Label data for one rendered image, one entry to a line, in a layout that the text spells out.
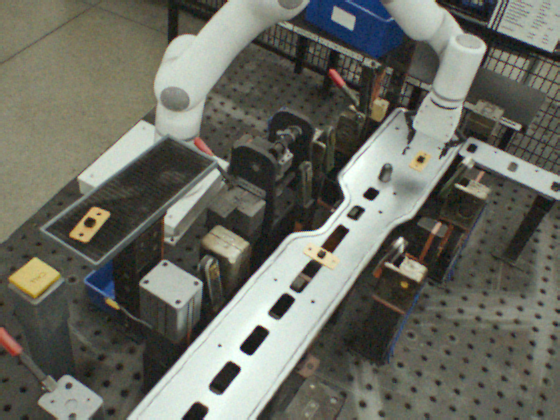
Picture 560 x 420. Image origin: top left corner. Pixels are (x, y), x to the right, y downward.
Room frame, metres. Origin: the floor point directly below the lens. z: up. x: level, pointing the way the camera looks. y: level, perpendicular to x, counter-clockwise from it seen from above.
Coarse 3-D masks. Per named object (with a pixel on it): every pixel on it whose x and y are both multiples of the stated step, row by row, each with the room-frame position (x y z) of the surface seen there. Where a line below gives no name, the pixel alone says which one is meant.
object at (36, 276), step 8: (32, 264) 0.65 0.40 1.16; (40, 264) 0.66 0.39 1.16; (16, 272) 0.63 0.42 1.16; (24, 272) 0.63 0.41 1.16; (32, 272) 0.64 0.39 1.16; (40, 272) 0.64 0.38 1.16; (48, 272) 0.64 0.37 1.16; (56, 272) 0.65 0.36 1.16; (16, 280) 0.61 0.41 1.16; (24, 280) 0.62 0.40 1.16; (32, 280) 0.62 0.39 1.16; (40, 280) 0.62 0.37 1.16; (48, 280) 0.63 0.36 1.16; (24, 288) 0.60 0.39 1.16; (32, 288) 0.60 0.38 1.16; (40, 288) 0.61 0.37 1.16; (32, 296) 0.59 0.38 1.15
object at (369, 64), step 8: (360, 64) 1.44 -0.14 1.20; (368, 64) 1.42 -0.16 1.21; (368, 72) 1.41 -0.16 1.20; (376, 72) 1.41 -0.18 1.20; (368, 80) 1.41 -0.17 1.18; (360, 88) 1.41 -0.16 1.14; (368, 88) 1.41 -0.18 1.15; (360, 96) 1.41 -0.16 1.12; (368, 96) 1.43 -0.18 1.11; (360, 104) 1.41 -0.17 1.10; (368, 104) 1.43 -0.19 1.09; (360, 112) 1.41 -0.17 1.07; (368, 112) 1.43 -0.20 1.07
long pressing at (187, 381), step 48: (384, 144) 1.39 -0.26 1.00; (432, 144) 1.43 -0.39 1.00; (384, 192) 1.19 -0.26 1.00; (288, 240) 0.96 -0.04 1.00; (384, 240) 1.04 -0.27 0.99; (288, 288) 0.83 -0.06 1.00; (336, 288) 0.86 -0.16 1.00; (240, 336) 0.69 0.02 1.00; (288, 336) 0.71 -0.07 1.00; (192, 384) 0.57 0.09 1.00; (240, 384) 0.59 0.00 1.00
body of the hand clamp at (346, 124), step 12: (348, 108) 1.45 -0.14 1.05; (348, 120) 1.41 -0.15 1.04; (336, 132) 1.42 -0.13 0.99; (348, 132) 1.40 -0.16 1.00; (360, 132) 1.41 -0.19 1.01; (336, 144) 1.41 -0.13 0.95; (348, 144) 1.40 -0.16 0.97; (336, 156) 1.42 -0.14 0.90; (348, 156) 1.40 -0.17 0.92; (336, 168) 1.41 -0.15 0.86; (324, 180) 1.42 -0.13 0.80; (324, 192) 1.41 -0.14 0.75; (336, 192) 1.40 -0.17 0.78; (324, 204) 1.41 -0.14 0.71
